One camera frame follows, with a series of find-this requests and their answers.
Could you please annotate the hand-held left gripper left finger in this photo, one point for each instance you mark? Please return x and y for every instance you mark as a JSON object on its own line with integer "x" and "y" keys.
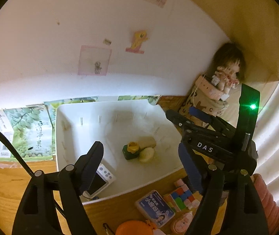
{"x": 93, "y": 166}

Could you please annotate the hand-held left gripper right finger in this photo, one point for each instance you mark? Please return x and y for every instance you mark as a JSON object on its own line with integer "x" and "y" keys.
{"x": 190, "y": 171}

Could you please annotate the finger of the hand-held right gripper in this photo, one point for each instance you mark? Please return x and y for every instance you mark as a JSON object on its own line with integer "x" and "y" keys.
{"x": 203, "y": 139}
{"x": 199, "y": 113}

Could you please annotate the white compact camera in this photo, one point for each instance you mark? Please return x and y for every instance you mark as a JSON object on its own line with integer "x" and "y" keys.
{"x": 102, "y": 181}

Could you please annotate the multicolour puzzle cube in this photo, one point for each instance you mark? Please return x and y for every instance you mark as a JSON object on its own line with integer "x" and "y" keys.
{"x": 181, "y": 199}

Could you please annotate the white plastic storage bin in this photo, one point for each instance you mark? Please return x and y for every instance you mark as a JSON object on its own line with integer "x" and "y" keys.
{"x": 85, "y": 132}

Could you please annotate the green perfume bottle gold cap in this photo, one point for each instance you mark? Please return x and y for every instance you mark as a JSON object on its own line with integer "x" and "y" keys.
{"x": 129, "y": 153}

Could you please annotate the beige rounded toy pieces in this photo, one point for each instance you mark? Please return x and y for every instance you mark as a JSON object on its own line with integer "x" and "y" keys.
{"x": 146, "y": 155}

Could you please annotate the blue tissue pack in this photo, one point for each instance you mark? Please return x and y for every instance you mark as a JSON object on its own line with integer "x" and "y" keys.
{"x": 154, "y": 208}

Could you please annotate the pink round bottle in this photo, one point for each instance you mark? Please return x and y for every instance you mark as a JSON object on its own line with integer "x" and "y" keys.
{"x": 181, "y": 224}

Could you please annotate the orange plush coin purse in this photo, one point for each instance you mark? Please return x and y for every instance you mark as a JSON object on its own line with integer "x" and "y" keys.
{"x": 129, "y": 229}

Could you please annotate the person's right forearm pink sleeve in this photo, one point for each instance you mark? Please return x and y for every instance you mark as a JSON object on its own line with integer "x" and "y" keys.
{"x": 269, "y": 200}

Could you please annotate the letter print tote bag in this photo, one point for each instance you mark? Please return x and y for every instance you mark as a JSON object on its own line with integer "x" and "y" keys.
{"x": 200, "y": 101}

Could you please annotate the pink round box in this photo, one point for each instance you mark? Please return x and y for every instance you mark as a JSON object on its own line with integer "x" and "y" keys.
{"x": 208, "y": 88}

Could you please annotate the white bedding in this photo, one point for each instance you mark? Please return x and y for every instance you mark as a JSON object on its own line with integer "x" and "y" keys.
{"x": 276, "y": 132}

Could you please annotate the small white box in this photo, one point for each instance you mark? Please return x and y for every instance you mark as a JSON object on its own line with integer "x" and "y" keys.
{"x": 225, "y": 97}

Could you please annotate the brown haired doll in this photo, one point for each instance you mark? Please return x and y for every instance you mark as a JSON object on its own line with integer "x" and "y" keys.
{"x": 227, "y": 73}

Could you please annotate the yellow pony wall sticker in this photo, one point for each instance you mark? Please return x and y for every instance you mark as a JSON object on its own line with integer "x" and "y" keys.
{"x": 138, "y": 40}

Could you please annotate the pink square wall sticker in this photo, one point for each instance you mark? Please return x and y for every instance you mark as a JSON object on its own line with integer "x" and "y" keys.
{"x": 94, "y": 60}

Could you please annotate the small grey wall sticker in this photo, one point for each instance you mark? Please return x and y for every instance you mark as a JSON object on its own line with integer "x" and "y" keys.
{"x": 108, "y": 41}

